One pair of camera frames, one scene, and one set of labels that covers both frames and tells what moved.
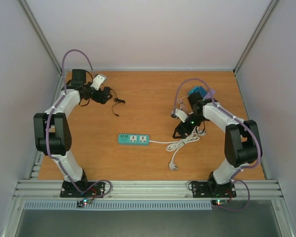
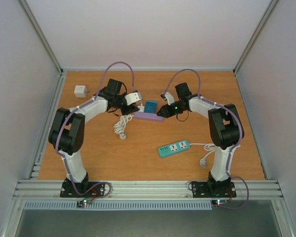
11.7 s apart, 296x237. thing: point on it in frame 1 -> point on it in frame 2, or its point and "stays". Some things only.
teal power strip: [133, 139] -> [173, 148]
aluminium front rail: [146, 190] stays
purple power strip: [208, 95] -> [152, 116]
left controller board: [81, 204] stays
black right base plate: [204, 189] stays
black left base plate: [68, 190] stays
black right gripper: [181, 129] -> [165, 108]
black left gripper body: [93, 97] -> [118, 102]
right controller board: [218, 202] stays
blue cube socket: [200, 89] -> [150, 106]
